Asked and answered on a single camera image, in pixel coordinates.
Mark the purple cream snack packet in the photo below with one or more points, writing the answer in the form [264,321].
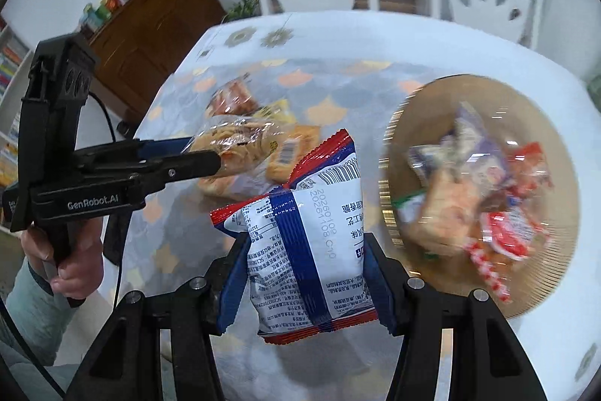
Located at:
[460,138]

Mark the person's left hand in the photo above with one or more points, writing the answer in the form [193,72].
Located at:
[84,260]

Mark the brown snack packet green edge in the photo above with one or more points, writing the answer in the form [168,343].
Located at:
[441,213]

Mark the green box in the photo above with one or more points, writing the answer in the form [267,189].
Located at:
[92,18]

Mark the yellow snack packet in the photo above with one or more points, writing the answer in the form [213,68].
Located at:
[277,112]

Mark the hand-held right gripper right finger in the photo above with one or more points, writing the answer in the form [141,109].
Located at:
[380,288]

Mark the brown wooden cabinet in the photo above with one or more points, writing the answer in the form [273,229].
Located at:
[159,34]

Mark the red striped clear bread packet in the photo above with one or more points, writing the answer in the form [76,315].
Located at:
[504,236]

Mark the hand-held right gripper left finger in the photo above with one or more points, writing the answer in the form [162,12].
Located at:
[234,288]

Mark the ribbed amber glass bowl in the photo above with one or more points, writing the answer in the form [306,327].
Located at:
[422,124]

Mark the blue white red snack packet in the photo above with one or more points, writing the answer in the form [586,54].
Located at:
[305,241]

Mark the orange snack packet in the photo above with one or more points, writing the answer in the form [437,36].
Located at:
[300,147]

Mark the person's left forearm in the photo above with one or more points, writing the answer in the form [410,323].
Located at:
[28,311]

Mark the green potted plant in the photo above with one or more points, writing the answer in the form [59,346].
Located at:
[244,4]

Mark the red brown snack packet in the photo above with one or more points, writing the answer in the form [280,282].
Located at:
[234,98]

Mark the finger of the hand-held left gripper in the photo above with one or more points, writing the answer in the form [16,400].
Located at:
[197,164]
[164,146]

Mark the orange red box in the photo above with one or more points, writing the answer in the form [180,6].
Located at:
[109,4]

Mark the white bookshelf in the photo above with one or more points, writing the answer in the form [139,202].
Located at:
[11,124]

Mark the clear biscuit packet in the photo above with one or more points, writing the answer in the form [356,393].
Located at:
[244,142]

